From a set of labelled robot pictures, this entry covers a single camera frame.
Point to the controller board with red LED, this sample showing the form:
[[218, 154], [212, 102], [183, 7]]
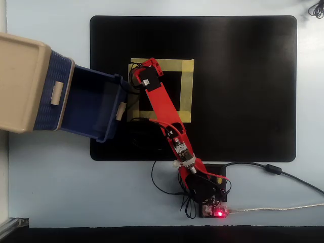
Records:
[[219, 212]]

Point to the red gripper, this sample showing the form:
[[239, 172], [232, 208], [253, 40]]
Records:
[[134, 84]]

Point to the yellow masking tape strip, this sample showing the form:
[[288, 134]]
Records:
[[174, 64], [186, 93], [141, 115]]

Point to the beige plastic drawer cabinet frame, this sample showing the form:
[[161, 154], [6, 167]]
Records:
[[20, 83]]

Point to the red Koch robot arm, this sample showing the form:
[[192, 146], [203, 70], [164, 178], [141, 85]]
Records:
[[162, 103]]

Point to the black table mat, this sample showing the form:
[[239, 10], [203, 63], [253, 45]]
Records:
[[240, 88]]

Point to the aluminium profile post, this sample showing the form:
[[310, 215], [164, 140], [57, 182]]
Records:
[[12, 225]]

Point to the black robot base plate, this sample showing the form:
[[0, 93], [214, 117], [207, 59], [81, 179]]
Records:
[[222, 170]]

